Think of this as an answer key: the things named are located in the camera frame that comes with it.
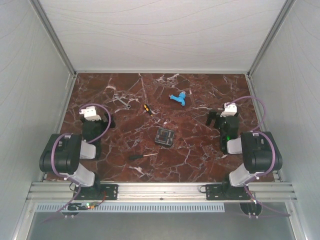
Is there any blue plastic faucet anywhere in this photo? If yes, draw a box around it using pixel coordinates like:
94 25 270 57
169 91 187 107

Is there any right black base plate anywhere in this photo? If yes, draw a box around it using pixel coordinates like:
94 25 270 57
204 184 251 201

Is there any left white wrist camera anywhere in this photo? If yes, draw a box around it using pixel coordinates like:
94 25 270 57
79 106 102 121

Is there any slotted grey cable duct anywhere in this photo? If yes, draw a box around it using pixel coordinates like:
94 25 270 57
34 202 225 214

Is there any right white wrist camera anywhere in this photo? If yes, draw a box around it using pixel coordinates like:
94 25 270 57
220 102 238 117

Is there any silver wrench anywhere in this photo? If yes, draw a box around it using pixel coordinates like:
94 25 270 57
113 94 131 109

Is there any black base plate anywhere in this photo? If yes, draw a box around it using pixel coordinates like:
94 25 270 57
75 183 119 201
204 184 251 201

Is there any aluminium front rail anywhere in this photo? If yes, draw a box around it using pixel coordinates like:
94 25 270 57
26 181 297 203

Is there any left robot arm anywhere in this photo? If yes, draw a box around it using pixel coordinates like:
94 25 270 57
39 113 118 201

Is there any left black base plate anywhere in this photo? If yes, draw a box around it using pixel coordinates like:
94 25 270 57
75 183 119 201

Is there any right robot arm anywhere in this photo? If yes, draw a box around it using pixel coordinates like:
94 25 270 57
204 111 283 201

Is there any clear fuse box lid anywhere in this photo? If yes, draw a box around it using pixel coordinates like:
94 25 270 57
154 128 175 140

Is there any black fuse box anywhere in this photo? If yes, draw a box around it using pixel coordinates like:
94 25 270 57
154 138 173 147

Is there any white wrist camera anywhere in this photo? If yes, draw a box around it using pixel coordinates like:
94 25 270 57
79 106 102 121
220 102 238 117

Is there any yellow black screwdriver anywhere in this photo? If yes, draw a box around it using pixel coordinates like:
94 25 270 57
143 104 158 123

